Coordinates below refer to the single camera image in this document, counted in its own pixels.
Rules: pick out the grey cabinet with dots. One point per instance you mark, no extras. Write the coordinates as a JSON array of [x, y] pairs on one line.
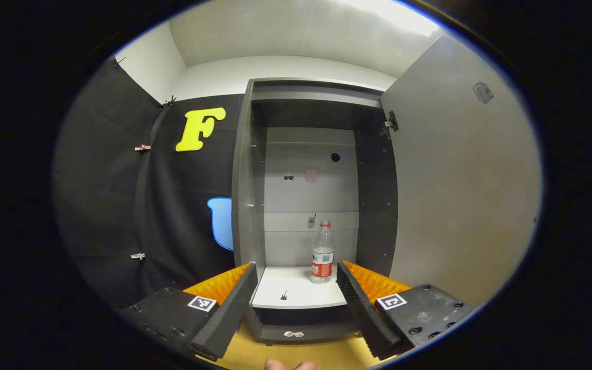
[[373, 205]]

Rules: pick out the pink clip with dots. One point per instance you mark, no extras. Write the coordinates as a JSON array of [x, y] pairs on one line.
[[142, 148]]

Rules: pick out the white clip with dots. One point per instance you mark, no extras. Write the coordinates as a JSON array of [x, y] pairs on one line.
[[137, 255]]

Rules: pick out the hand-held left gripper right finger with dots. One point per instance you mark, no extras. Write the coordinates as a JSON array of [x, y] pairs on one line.
[[363, 318]]

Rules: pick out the black backdrop cloth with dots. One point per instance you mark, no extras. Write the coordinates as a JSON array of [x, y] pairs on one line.
[[111, 205]]

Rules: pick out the clear plastic bottle red label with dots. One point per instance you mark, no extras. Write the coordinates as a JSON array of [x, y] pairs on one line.
[[322, 257]]

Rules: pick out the beige cabinet door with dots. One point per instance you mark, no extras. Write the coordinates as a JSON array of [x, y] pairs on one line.
[[460, 195]]

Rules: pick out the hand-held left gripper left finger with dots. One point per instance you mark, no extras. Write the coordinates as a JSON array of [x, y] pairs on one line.
[[226, 318]]

